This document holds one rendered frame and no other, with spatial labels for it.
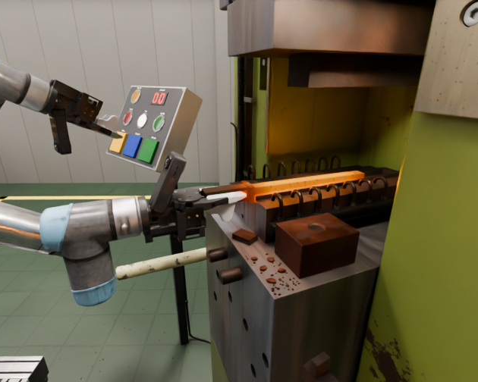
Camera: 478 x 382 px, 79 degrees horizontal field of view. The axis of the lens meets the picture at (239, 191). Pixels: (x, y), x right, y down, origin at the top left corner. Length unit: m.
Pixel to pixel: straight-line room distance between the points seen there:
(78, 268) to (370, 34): 0.65
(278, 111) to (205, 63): 2.68
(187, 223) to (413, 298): 0.39
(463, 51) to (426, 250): 0.26
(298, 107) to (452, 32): 0.49
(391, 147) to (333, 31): 0.47
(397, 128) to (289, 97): 0.32
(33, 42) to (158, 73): 1.33
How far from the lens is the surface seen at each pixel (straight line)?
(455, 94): 0.43
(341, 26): 0.59
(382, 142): 0.97
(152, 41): 3.57
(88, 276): 0.59
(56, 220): 0.55
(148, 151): 0.98
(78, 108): 0.85
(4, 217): 0.67
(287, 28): 0.53
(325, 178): 0.70
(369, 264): 0.59
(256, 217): 0.61
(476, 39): 0.43
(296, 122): 0.86
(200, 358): 1.58
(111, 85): 3.71
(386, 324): 0.61
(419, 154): 0.48
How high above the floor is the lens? 1.23
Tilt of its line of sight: 21 degrees down
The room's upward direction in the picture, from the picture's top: straight up
